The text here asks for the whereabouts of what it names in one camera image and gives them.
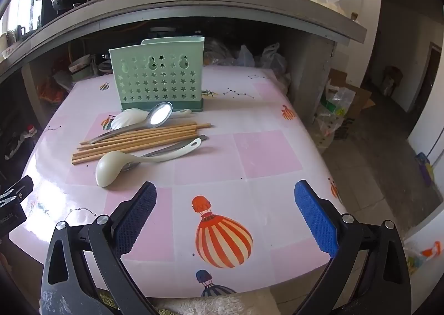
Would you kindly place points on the clear bag yellow contents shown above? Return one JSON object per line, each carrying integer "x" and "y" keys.
{"x": 218, "y": 53}

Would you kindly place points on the red-capped bottle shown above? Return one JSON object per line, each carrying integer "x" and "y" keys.
{"x": 32, "y": 130}

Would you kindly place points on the white shell-shaped spoon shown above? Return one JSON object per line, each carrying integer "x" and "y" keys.
{"x": 126, "y": 118}

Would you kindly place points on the plastic bag of packets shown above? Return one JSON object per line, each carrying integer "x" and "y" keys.
{"x": 334, "y": 110}

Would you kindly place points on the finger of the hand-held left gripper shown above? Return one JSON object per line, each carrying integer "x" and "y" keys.
{"x": 20, "y": 189}

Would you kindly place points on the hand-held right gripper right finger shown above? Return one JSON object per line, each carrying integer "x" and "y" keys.
{"x": 317, "y": 218}

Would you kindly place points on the white plastic bags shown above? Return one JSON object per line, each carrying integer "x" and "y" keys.
{"x": 274, "y": 58}

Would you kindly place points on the fuzzy white cloth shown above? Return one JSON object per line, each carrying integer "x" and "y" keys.
{"x": 225, "y": 304}

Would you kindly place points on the bundle of wooden chopsticks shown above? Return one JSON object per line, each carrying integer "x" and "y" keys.
{"x": 138, "y": 140}

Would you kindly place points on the small metal spoon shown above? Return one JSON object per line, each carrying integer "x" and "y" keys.
{"x": 173, "y": 149}

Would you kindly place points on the orange bag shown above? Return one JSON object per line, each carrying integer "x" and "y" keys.
{"x": 50, "y": 91}

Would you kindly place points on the cream plastic ladle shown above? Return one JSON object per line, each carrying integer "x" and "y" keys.
{"x": 107, "y": 171}

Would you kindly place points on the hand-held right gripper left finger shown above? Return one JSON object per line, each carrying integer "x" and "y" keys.
{"x": 138, "y": 211}

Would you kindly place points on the pink printed tablecloth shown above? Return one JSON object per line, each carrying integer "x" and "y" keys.
{"x": 260, "y": 162}

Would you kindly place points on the large metal spoon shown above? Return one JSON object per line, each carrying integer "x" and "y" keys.
{"x": 160, "y": 114}

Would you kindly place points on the cardboard box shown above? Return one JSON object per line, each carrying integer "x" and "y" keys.
{"x": 360, "y": 93}

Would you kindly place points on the green star-holed utensil holder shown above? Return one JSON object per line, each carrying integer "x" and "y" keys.
{"x": 156, "y": 79}

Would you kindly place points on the white bowl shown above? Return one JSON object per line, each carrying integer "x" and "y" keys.
{"x": 79, "y": 65}

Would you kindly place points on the dark mug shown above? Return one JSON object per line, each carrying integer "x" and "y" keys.
{"x": 20, "y": 31}

